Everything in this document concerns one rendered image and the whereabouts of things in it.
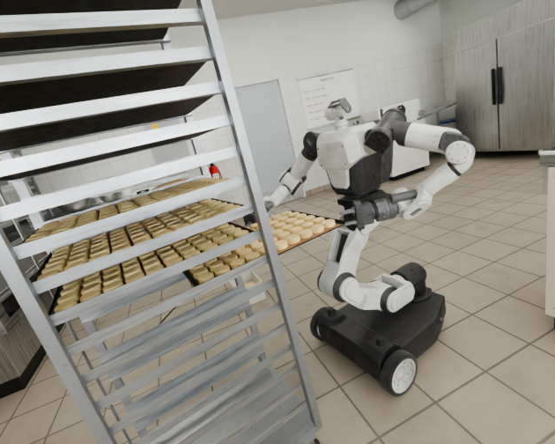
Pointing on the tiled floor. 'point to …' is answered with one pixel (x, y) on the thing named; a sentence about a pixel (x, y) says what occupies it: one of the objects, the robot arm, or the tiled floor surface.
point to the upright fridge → (516, 77)
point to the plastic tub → (250, 285)
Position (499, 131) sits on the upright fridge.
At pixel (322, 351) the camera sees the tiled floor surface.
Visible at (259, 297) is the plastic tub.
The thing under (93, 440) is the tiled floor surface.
